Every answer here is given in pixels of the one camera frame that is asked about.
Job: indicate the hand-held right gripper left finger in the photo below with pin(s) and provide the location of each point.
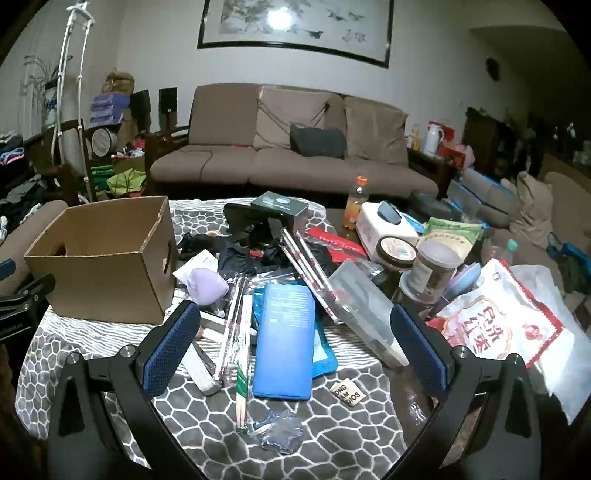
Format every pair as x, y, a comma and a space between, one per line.
171, 346

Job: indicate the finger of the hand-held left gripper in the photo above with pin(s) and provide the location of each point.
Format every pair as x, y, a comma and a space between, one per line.
32, 290
4, 268

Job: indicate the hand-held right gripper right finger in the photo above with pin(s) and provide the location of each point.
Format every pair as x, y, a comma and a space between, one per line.
418, 350

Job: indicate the brown cardboard box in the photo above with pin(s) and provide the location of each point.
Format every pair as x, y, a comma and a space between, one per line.
101, 277

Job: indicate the green print sleeve chopsticks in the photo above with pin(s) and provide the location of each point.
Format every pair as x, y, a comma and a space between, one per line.
242, 392

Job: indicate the blue zip pouch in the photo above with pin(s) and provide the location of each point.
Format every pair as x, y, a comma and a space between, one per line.
324, 359

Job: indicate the white slim box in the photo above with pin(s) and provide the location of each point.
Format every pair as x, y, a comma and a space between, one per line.
203, 378

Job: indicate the clear lidded cup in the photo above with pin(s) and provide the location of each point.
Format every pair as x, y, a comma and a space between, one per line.
413, 295

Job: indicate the clear plastic box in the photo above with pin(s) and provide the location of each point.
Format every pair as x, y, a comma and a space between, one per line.
364, 309

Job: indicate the purple makeup sponge packet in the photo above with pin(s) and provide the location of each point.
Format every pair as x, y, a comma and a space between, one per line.
207, 284

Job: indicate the pile of clothes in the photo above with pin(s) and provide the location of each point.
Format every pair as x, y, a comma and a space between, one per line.
18, 194

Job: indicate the clear plastic jar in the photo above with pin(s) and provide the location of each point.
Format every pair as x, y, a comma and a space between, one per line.
431, 272

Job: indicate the small square label card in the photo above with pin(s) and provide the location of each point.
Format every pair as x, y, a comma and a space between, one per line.
347, 392

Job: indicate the red white snack bag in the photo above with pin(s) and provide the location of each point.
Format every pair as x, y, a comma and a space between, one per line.
498, 323

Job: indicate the brown lid jar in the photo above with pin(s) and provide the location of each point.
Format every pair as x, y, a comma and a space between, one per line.
396, 254

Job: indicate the black cloth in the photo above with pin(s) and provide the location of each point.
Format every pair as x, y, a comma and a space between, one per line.
240, 261

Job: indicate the blue flat packet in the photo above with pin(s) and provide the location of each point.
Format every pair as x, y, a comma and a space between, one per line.
284, 341

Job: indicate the green packet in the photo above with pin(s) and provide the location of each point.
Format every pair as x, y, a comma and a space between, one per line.
450, 230

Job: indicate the white tissue box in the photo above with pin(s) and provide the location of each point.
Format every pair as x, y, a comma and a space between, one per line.
374, 230

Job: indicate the clear bottle green cap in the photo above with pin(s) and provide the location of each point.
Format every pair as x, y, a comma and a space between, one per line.
509, 254

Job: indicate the small clear bag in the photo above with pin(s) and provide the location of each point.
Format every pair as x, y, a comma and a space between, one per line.
277, 431

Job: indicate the red flat packet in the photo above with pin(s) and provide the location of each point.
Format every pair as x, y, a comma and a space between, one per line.
332, 242

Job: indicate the grey oval case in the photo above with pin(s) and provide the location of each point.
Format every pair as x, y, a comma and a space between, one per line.
388, 213

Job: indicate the green bag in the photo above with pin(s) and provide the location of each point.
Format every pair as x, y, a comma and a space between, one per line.
127, 182

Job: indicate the black phone stand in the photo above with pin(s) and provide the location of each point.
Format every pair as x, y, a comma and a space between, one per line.
244, 217

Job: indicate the white plastic bag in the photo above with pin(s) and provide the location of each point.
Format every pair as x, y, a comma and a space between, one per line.
568, 383

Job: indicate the orange drink bottle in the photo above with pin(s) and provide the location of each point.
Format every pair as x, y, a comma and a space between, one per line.
355, 207

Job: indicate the round metal tin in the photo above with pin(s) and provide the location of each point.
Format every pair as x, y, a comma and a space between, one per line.
102, 141

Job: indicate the clear storage bin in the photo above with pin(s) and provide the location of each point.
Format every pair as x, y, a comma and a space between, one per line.
475, 198

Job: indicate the dark green box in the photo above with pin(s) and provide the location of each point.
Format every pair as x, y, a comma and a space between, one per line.
277, 205

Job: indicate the teal bag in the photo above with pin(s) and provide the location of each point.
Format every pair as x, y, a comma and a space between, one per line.
570, 258

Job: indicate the brown fabric sofa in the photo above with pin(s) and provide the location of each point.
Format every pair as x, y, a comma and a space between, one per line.
207, 170

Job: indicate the dark wooden side table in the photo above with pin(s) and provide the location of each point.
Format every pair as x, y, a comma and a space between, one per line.
429, 168

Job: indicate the potted plant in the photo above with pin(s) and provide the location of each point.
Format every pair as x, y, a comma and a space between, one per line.
46, 87

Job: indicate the beige armchair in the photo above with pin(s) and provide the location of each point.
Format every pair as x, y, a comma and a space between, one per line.
531, 203

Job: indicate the stack of blue boxes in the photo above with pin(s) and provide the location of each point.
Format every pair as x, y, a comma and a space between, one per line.
108, 108

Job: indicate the white pole stand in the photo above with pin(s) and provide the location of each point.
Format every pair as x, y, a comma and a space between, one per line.
83, 92

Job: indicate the red box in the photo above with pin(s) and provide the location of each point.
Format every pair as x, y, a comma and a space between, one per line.
455, 150

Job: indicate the black speaker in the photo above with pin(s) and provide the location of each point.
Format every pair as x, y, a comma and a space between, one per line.
141, 108
168, 99

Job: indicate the white thermos jug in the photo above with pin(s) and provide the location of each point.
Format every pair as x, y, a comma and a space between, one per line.
433, 141

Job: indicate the dark wooden cabinet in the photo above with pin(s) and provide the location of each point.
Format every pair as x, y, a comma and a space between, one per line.
485, 138

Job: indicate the beige sofa cushion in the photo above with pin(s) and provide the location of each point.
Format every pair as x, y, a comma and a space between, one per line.
277, 120
374, 129

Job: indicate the dark grey cushion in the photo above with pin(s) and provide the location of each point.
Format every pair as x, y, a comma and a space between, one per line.
318, 141

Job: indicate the black framed wall painting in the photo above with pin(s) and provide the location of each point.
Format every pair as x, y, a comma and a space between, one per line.
295, 27

